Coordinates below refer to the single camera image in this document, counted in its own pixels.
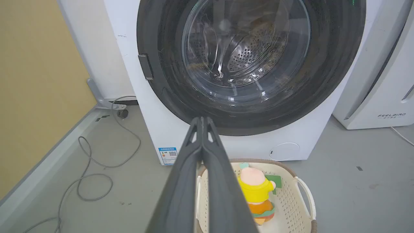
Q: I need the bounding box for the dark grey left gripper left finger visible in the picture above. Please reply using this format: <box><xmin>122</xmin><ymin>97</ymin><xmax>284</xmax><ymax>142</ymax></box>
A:
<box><xmin>145</xmin><ymin>117</ymin><xmax>203</xmax><ymax>233</ymax></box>

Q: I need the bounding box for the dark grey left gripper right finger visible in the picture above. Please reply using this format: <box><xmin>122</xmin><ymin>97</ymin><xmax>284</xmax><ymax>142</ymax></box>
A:
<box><xmin>202</xmin><ymin>116</ymin><xmax>259</xmax><ymax>233</ymax></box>

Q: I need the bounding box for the white front-load washing machine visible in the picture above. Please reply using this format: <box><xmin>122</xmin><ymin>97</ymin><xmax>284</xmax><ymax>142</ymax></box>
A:
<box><xmin>103</xmin><ymin>0</ymin><xmax>385</xmax><ymax>166</ymax></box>

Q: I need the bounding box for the round black washing machine door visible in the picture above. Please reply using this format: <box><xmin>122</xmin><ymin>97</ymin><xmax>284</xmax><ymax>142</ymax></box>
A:
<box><xmin>136</xmin><ymin>0</ymin><xmax>366</xmax><ymax>136</ymax></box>

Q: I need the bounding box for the plush doll in yellow shirt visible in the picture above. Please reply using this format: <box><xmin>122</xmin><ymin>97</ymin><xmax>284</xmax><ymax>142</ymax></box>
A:
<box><xmin>238</xmin><ymin>163</ymin><xmax>277</xmax><ymax>226</ymax></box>

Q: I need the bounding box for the energy label sticker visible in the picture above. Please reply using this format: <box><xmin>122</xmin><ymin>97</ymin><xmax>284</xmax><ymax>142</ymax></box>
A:
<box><xmin>158</xmin><ymin>148</ymin><xmax>179</xmax><ymax>166</ymax></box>

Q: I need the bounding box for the green cloth piece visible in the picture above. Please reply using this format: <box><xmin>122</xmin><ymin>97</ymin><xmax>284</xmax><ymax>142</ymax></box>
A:
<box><xmin>265</xmin><ymin>174</ymin><xmax>282</xmax><ymax>195</ymax></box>

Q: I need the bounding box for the cream perforated laundry basket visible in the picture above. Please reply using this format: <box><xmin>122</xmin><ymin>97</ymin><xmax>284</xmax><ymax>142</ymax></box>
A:
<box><xmin>194</xmin><ymin>159</ymin><xmax>318</xmax><ymax>233</ymax></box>

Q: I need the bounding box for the white partition panel on casters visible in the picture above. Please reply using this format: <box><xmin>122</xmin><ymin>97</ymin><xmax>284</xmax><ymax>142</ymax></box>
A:
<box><xmin>57</xmin><ymin>0</ymin><xmax>139</xmax><ymax>118</ymax></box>

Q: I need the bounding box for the white air purifier appliance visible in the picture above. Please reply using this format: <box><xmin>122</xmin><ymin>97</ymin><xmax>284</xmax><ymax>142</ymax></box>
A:
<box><xmin>332</xmin><ymin>0</ymin><xmax>414</xmax><ymax>130</ymax></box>

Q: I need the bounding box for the grey power cable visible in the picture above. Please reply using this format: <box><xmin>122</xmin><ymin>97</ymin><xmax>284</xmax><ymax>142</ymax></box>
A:
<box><xmin>23</xmin><ymin>96</ymin><xmax>142</xmax><ymax>233</ymax></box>

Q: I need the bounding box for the thin white cable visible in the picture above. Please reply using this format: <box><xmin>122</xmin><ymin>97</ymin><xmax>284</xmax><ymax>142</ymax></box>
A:
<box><xmin>390</xmin><ymin>127</ymin><xmax>414</xmax><ymax>147</ymax></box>

